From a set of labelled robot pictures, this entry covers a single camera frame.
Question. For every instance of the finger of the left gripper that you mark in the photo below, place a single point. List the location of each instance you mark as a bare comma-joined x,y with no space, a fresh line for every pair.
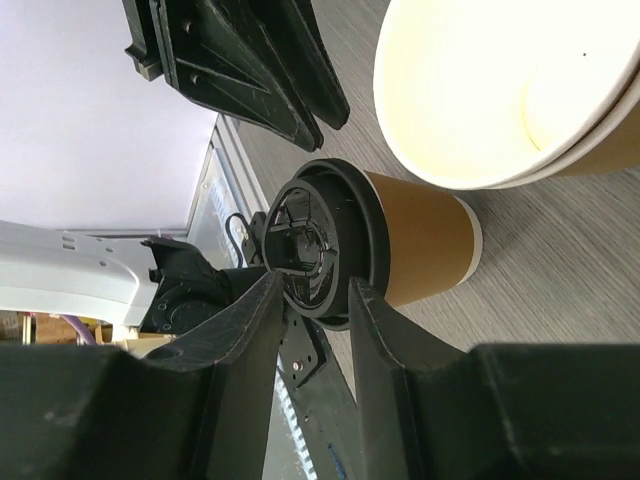
170,39
271,66

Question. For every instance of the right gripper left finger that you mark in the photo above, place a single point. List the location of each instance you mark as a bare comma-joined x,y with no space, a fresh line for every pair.
196,408

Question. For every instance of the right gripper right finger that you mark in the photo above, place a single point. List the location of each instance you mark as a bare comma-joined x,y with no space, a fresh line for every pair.
498,411

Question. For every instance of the black lid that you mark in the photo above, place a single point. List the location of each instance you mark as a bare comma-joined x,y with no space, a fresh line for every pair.
325,227

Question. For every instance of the stack of paper cups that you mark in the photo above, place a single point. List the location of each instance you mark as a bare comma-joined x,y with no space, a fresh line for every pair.
496,94

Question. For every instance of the paper cup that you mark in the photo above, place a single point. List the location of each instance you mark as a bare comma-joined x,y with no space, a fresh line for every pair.
436,240

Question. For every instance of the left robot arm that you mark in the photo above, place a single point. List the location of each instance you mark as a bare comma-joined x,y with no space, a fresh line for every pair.
158,284

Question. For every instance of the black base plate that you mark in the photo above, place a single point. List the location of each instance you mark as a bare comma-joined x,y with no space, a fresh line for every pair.
300,354

